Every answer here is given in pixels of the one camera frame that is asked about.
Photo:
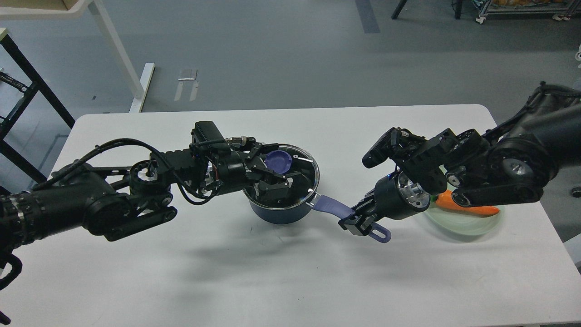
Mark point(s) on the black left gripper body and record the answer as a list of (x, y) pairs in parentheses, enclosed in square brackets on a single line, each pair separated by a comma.
[(229, 172)]

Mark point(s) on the pale green plate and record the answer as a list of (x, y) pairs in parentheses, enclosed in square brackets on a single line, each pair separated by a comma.
[(464, 221)]

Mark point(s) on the orange toy carrot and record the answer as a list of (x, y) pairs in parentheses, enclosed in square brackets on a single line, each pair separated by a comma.
[(445, 201)]

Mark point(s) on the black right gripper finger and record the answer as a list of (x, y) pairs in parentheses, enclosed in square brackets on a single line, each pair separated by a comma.
[(361, 225), (365, 206)]

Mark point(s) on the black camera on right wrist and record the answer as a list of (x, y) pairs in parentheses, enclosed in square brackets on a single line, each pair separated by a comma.
[(382, 149)]

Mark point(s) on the black metal rack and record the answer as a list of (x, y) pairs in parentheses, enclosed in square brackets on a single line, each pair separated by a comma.
[(37, 86)]

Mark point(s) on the glass lid with blue knob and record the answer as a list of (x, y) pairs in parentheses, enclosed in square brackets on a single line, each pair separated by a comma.
[(304, 191)]

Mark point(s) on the blue pot with handle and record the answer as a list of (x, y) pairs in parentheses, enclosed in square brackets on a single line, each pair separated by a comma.
[(319, 202)]

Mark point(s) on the black chair leg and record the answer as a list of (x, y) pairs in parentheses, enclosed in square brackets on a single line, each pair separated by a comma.
[(399, 7)]

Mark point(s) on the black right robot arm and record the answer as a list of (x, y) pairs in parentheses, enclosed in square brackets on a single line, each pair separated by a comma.
[(508, 164)]

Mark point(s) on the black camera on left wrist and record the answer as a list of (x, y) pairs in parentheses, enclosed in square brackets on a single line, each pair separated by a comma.
[(206, 138)]

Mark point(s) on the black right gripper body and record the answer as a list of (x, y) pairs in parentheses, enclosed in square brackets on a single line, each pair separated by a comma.
[(398, 197)]

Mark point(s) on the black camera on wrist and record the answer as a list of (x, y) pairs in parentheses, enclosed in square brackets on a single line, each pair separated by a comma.
[(206, 138), (382, 149)]

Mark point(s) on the white table frame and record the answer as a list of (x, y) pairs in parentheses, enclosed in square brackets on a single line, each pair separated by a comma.
[(72, 9)]

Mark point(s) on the metal cart with wheels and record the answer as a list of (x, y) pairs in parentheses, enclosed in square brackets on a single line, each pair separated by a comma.
[(560, 10)]

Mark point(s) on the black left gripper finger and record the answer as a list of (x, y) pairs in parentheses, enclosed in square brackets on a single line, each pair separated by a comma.
[(268, 162), (277, 193)]

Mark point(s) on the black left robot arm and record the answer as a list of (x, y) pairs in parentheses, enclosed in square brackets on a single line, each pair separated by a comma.
[(123, 187)]

